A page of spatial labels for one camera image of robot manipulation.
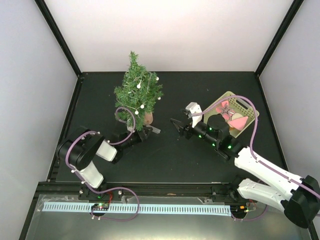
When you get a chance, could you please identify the string of white lights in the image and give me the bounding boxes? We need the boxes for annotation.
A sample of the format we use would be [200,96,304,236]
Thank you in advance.
[116,72,162,116]

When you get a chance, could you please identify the pink cone ornament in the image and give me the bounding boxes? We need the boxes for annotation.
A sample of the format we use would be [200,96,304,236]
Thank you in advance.
[227,112,249,131]

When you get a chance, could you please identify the light blue slotted cable duct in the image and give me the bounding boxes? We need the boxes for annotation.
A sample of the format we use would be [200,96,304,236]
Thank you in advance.
[42,202,232,217]

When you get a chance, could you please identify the black aluminium rail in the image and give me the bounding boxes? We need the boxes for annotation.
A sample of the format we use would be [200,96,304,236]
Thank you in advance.
[35,181,249,205]

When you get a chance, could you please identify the clear battery box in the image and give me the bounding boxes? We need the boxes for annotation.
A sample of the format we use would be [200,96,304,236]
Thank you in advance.
[146,125,161,134]

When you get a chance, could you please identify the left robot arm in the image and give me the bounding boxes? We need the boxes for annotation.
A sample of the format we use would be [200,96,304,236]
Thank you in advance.
[55,125,153,200]

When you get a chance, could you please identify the green plastic basket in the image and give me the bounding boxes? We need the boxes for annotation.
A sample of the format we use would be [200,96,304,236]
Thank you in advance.
[203,91,256,138]

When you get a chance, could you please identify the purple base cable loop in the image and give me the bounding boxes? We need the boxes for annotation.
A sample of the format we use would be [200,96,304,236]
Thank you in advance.
[90,184,143,222]

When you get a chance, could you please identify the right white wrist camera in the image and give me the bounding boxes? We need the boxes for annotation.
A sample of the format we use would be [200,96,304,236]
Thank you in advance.
[185,102,202,128]

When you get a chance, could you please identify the small green christmas tree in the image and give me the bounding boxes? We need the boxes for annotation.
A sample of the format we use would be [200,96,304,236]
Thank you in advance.
[114,51,163,131]

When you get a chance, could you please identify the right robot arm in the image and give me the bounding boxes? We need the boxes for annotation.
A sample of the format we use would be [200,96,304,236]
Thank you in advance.
[170,114,320,229]

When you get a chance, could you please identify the pink star ornament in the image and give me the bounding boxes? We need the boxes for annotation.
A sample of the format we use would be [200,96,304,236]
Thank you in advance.
[215,100,235,121]

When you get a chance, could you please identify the small circuit board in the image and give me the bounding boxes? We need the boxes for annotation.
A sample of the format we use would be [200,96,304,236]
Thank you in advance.
[91,203,109,211]

